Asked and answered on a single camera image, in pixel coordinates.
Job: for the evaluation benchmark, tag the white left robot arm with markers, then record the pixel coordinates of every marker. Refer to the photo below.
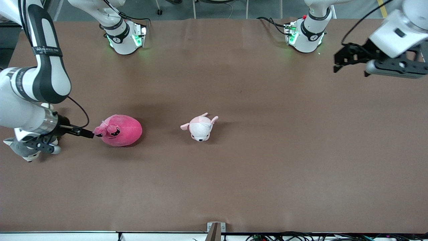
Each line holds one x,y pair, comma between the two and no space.
306,40

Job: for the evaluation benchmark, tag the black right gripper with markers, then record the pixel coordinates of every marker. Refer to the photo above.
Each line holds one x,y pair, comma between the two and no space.
63,129

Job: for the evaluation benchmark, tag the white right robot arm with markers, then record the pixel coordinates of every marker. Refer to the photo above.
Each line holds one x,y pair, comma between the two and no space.
50,77

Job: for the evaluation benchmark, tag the white pink plush puppy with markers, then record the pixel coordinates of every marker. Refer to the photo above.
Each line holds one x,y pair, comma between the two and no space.
200,129

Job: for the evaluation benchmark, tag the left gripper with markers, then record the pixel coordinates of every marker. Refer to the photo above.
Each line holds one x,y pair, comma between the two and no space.
361,51

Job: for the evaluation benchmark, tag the black chair caster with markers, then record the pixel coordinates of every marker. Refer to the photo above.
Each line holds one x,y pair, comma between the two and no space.
159,12

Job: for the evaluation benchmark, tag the grey white husky plush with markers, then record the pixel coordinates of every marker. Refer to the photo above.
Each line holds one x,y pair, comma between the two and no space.
20,152

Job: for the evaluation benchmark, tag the round pink plush toy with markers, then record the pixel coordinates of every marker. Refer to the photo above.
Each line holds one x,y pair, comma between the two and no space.
123,132

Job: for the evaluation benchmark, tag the white stand leg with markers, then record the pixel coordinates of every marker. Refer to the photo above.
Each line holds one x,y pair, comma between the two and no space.
247,8
194,8

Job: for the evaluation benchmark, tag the white table edge rail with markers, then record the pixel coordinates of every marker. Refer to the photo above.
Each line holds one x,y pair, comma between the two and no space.
67,236

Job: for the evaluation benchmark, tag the table cover sheet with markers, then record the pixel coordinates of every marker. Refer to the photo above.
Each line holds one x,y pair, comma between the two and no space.
234,184

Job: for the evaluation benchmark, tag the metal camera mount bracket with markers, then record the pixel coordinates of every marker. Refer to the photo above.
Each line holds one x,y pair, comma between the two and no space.
215,232

